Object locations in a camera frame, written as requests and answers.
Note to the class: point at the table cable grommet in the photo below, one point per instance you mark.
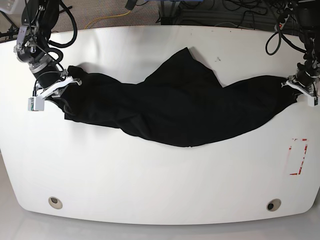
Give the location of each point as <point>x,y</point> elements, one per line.
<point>273,205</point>
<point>55,203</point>

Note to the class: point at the left table cable grommet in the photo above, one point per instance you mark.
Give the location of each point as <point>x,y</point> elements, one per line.
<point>55,203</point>

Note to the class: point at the white power strip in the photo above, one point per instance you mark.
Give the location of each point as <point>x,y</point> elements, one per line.
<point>285,10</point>

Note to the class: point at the clear plastic storage box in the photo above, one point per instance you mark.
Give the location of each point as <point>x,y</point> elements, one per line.
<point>12,7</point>

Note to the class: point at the red tape rectangle marking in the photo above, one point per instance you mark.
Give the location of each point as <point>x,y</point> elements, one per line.
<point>296,156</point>

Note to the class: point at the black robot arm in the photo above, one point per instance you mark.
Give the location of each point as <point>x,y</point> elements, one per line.
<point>33,44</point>
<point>307,14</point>

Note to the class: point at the black T-shirt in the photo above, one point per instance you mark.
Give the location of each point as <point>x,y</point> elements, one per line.
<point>180,104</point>

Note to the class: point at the right table cable grommet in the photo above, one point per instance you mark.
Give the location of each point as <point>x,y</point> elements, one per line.
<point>273,205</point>

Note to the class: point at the black tripod stand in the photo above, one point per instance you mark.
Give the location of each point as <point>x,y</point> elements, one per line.
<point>12,31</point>

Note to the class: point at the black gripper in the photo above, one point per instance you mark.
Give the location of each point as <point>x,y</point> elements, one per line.
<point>306,76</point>
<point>46,76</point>

